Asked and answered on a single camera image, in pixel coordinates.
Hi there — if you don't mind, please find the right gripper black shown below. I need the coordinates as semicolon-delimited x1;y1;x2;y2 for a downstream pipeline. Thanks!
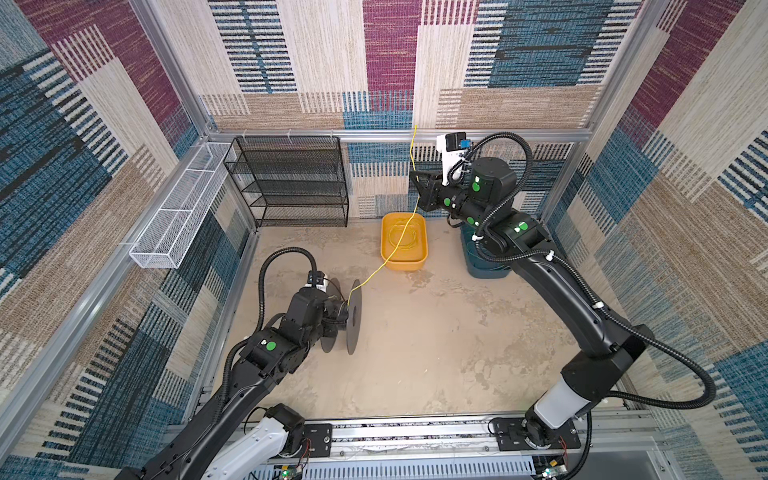
410;168;489;230

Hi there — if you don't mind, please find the dark grey cable spool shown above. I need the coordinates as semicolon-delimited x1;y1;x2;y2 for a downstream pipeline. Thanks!
320;278;363;355

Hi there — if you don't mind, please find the yellow plastic tray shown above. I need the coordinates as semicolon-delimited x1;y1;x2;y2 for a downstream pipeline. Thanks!
380;212;428;272

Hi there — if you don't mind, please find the yellow cable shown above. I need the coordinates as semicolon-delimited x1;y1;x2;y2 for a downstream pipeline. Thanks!
389;220;425;253
346;124;421;307

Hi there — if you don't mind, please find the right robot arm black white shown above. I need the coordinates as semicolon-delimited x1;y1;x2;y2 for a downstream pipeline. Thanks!
410;132;717;449

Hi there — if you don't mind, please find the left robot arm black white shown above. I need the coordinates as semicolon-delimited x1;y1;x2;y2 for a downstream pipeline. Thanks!
118;247;350;479

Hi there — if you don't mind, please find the teal plastic tray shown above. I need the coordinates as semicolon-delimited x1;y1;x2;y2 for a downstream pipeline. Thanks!
460;225;510;279

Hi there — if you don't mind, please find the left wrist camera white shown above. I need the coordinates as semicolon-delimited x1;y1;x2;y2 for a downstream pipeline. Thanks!
306;270;328;293

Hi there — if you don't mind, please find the yellow cable in yellow tray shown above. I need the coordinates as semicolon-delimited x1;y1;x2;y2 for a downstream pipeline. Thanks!
389;220;425;253

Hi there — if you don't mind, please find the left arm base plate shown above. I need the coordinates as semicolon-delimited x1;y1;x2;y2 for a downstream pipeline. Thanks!
283;423;333;460

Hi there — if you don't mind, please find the black wire mesh shelf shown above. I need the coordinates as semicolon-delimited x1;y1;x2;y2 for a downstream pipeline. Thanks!
223;136;350;227

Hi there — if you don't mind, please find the aluminium rail front frame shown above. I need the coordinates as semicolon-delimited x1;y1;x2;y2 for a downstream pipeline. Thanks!
149;410;673;480

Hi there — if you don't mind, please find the white wire mesh basket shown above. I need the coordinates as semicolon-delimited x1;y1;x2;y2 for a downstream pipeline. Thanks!
130;142;229;269

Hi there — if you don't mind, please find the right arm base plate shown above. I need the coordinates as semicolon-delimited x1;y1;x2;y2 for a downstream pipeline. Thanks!
487;416;582;452

